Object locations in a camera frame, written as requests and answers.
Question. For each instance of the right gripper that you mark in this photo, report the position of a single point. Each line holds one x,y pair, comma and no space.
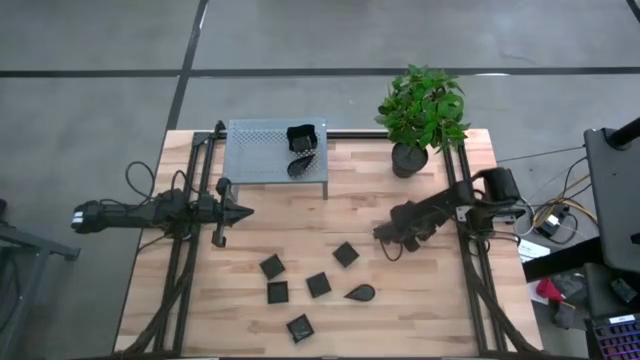
410,225

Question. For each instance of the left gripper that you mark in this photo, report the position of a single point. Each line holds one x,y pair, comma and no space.
210,212

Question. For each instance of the black teardrop mini plate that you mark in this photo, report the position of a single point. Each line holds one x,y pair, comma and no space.
362,293
299,167

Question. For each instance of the black wavy square bowl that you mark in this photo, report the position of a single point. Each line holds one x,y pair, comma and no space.
291,135

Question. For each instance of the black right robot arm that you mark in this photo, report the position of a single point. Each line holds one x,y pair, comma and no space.
450,200

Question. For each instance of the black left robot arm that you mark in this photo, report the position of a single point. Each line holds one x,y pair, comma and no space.
125,215

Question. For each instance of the grey perforated metal shelf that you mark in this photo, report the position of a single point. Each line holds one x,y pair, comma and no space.
260,155

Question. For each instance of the green potted plant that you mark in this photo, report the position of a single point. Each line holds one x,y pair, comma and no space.
422,115

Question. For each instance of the white paper sheet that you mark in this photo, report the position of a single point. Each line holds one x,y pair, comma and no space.
532,250

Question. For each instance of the black power supply box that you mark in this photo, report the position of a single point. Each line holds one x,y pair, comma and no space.
552,225

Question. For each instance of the red cloth item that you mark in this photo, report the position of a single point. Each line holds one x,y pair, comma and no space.
549,289

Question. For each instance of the black desk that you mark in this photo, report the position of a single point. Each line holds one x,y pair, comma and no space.
560,260

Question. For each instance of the dark grey bag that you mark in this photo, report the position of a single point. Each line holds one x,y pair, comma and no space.
572,287

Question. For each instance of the grey metal stand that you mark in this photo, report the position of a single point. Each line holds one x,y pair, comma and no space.
30,240

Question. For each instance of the grey equipment table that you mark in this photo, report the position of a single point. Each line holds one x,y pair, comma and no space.
615,200

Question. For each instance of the small black device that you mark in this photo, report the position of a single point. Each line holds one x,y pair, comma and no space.
623,290

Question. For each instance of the backlit computer keyboard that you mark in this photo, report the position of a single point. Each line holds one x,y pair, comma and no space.
620,340

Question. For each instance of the black aluminium table frame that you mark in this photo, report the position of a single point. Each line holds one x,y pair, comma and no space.
200,160

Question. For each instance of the grey metal bracket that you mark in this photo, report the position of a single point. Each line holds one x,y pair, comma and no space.
462,215

